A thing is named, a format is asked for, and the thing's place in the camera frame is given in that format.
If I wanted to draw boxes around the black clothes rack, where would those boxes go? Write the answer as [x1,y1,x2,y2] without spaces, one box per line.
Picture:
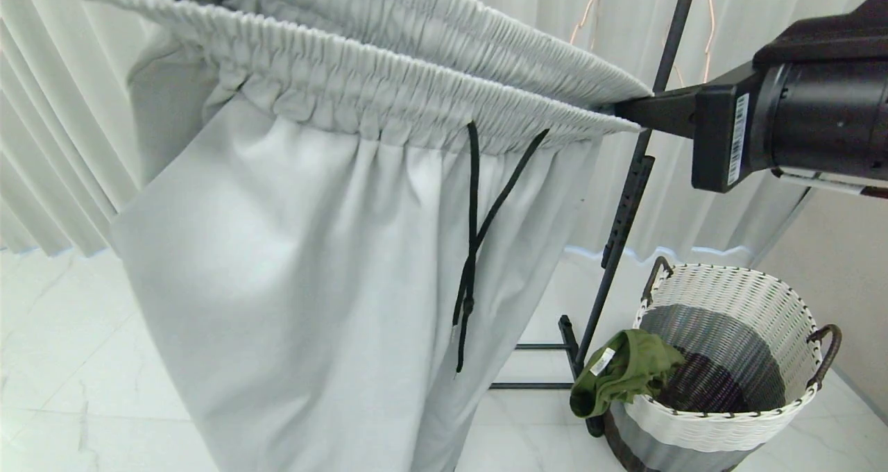
[489,0,701,438]

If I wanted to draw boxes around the white curtain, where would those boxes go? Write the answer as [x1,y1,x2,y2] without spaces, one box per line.
[0,0,888,268]

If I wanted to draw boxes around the pale grey shorts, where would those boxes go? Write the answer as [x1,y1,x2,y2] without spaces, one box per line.
[52,0,653,472]

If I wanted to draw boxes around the white laundry basket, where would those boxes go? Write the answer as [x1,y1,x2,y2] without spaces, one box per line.
[602,255,844,472]

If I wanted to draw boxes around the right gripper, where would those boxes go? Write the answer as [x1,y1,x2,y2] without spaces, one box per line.
[692,59,888,195]

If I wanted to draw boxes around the pink clothes hanger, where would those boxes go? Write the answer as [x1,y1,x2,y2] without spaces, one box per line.
[569,0,606,48]
[669,0,717,87]

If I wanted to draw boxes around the green garment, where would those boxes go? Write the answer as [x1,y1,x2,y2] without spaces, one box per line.
[569,329,688,419]

